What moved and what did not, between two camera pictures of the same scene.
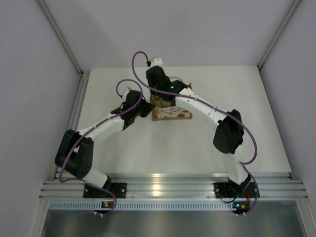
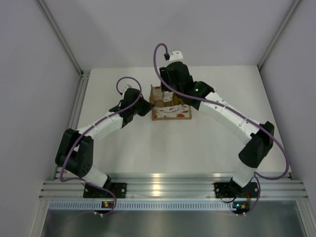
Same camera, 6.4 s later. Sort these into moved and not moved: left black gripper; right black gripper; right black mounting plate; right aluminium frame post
Moved: right black gripper
Not moved: right aluminium frame post; right black mounting plate; left black gripper
